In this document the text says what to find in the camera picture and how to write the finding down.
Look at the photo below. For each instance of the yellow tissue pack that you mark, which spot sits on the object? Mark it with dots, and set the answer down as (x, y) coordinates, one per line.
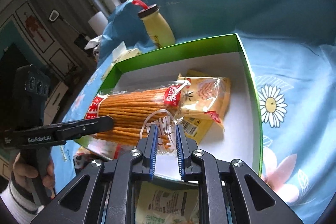
(126, 54)

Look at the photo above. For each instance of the crumpled grey white cloth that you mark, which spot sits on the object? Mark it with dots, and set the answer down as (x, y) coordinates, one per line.
(93, 43)

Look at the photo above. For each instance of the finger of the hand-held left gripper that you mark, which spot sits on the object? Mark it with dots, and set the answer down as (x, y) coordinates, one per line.
(89, 125)

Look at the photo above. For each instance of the white paper roll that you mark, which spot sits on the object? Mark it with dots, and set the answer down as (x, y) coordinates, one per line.
(97, 23)

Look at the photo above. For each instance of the green white snack packet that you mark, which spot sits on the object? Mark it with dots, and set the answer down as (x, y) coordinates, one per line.
(162, 203)

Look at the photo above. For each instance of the white stick gadget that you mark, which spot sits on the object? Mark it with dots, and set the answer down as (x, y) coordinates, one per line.
(54, 16)

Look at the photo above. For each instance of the yellow cracker packet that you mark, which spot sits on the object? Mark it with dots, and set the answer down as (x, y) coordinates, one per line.
(210, 98)

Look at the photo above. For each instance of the panda print snack packet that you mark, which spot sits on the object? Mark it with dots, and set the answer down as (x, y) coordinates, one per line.
(78, 161)

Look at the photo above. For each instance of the cabinet with drawings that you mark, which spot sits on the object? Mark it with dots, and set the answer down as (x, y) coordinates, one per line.
(34, 27)

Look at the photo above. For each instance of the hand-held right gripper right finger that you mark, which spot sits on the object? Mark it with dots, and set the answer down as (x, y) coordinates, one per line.
(179, 150)

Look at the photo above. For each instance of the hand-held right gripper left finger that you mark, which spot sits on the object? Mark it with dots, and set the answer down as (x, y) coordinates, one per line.
(153, 150)

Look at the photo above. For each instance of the yellow bear print bottle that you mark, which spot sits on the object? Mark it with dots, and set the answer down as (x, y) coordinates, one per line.
(157, 27)

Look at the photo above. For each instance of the person's left hand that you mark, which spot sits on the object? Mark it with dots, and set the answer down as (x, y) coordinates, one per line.
(22, 174)

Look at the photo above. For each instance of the green cardboard box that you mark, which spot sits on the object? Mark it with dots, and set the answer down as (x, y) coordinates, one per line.
(236, 121)

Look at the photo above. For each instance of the biscuit sticks packet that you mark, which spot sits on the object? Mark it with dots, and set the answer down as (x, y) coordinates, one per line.
(131, 108)

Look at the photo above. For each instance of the blue floral blanket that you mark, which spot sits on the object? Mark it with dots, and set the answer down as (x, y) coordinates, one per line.
(288, 56)

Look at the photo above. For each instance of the person's left forearm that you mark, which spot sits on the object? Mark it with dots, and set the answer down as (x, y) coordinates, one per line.
(15, 203)

